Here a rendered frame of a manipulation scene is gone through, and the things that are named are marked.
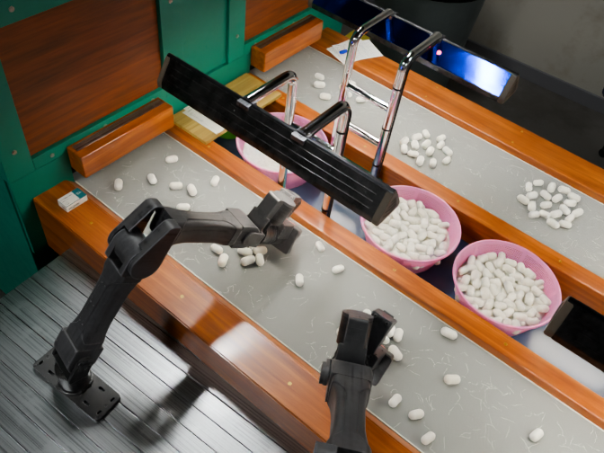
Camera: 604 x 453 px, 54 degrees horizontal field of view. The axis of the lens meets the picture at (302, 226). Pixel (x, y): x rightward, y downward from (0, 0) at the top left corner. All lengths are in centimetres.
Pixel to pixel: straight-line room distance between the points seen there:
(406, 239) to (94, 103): 87
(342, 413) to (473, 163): 112
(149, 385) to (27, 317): 34
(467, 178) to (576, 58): 200
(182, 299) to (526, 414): 78
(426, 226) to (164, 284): 70
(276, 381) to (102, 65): 86
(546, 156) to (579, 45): 178
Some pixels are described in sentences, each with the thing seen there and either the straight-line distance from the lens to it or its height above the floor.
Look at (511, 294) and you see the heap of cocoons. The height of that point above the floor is 74.
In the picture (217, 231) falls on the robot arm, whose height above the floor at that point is 98.
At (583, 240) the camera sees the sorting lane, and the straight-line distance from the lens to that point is 178.
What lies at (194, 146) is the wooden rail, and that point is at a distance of 170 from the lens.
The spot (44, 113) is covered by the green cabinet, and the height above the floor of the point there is 97.
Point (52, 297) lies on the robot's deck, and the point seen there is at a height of 67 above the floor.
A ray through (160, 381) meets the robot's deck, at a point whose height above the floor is 67.
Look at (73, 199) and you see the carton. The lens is 156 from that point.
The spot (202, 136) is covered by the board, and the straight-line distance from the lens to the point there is 171.
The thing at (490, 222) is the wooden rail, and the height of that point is 76.
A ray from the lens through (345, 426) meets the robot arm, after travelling 88.
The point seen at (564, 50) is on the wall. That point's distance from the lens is 370.
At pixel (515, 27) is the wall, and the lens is 373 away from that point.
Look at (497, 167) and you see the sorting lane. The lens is 187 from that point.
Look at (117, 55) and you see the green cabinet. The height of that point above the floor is 103.
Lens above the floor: 188
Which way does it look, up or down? 48 degrees down
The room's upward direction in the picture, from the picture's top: 9 degrees clockwise
